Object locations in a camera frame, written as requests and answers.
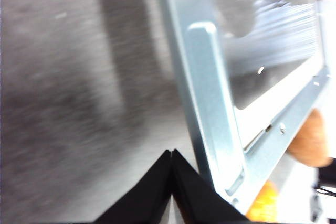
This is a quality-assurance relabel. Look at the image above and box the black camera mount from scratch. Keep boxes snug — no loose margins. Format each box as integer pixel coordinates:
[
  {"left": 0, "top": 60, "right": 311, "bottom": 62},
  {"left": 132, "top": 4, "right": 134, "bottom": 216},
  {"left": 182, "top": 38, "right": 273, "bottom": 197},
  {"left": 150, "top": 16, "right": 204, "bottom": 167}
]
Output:
[{"left": 312, "top": 157, "right": 336, "bottom": 219}]

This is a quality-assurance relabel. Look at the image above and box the orange corn cob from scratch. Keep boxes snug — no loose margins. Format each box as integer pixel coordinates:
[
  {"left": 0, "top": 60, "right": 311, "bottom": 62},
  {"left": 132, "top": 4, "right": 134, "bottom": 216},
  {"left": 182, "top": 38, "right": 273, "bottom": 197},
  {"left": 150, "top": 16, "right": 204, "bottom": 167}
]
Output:
[{"left": 246, "top": 180, "right": 279, "bottom": 222}]

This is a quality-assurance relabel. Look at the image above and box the brown potato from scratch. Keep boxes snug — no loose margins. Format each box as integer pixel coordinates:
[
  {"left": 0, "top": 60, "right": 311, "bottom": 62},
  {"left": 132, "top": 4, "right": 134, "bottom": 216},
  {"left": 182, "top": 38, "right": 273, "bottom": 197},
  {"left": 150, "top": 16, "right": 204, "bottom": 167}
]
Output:
[{"left": 286, "top": 109, "right": 332, "bottom": 168}]

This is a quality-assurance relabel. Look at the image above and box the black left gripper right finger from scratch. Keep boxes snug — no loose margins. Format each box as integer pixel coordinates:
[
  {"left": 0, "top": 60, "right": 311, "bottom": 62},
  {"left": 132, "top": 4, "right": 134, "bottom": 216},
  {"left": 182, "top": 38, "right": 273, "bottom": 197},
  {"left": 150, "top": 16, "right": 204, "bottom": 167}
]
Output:
[{"left": 171, "top": 148, "right": 250, "bottom": 224}]

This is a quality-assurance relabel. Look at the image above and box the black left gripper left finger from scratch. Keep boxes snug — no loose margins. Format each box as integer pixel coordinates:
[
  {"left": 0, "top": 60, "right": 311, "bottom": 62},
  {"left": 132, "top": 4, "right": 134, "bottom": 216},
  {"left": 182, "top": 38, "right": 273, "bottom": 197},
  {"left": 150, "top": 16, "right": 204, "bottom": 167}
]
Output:
[{"left": 94, "top": 150, "right": 172, "bottom": 224}]

